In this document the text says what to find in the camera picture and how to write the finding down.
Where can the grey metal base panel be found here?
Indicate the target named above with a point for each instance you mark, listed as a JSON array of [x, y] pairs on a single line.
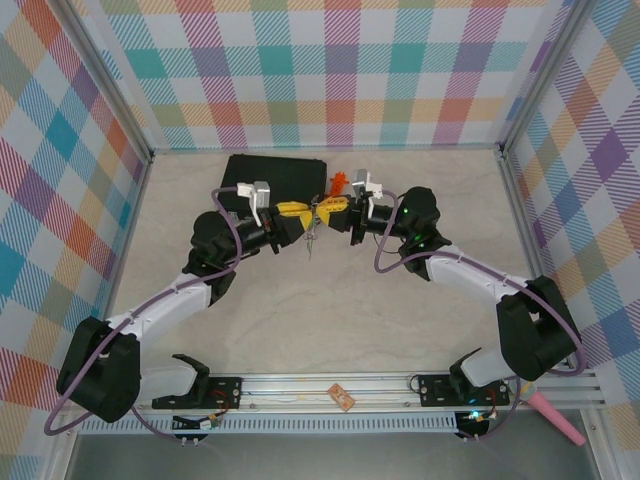
[[325, 457]]

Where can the pink marker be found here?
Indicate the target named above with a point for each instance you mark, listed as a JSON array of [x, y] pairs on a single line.
[[555, 417]]

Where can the black hard case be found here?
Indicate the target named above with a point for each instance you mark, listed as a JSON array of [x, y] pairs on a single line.
[[280, 175]]

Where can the aluminium frame bar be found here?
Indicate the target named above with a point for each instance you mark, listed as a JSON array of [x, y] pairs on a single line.
[[524, 225], [131, 215]]

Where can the small electronics module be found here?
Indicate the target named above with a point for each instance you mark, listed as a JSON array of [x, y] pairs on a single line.
[[472, 422], [207, 423]]

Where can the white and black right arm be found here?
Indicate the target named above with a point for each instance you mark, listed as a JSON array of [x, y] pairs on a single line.
[[470, 275]]

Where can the aluminium frame post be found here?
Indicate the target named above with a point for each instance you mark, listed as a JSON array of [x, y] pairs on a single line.
[[114, 80], [541, 75]]

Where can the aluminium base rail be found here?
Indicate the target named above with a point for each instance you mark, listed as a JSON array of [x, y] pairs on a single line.
[[300, 387]]

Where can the orange plastic toy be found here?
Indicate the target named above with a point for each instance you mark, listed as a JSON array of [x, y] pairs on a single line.
[[339, 182]]

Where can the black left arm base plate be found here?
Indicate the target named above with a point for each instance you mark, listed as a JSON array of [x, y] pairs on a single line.
[[225, 390]]

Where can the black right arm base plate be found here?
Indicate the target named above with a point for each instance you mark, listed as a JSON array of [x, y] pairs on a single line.
[[430, 387]]

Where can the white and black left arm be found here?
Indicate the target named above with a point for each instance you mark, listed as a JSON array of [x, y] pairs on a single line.
[[160, 310]]

